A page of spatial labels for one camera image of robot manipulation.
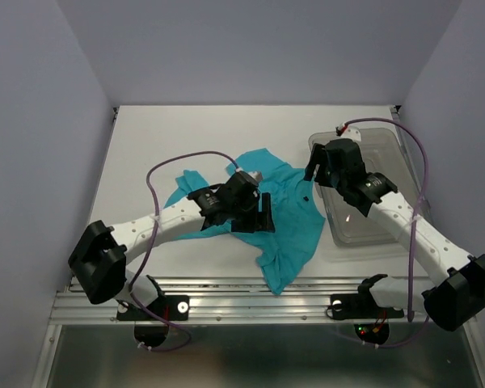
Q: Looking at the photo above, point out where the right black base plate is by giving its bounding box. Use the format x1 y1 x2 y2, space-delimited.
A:
325 293 404 321

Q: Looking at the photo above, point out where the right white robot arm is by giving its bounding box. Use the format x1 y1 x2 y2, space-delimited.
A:
304 138 485 331

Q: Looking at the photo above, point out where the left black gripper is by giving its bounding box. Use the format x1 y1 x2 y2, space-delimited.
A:
229 192 274 233

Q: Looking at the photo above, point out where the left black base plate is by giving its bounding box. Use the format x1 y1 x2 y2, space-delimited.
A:
116 294 190 322

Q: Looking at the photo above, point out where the clear plastic bin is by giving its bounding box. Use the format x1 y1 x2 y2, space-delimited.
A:
308 127 425 248

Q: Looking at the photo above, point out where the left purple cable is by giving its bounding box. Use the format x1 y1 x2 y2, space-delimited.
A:
124 150 243 352

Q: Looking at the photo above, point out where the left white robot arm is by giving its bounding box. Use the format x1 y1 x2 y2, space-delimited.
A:
68 171 275 321

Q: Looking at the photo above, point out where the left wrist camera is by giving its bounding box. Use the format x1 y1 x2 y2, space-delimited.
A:
247 171 264 185

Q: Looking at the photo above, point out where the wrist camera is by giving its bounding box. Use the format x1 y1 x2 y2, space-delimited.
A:
247 171 264 185
335 124 362 142

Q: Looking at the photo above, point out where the turquoise t shirt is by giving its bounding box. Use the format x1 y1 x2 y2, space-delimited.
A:
164 148 327 296

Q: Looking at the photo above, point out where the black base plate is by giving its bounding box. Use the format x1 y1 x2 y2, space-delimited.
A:
116 294 190 322
325 293 404 321

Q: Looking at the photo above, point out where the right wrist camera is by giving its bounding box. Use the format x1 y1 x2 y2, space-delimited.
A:
335 124 362 142

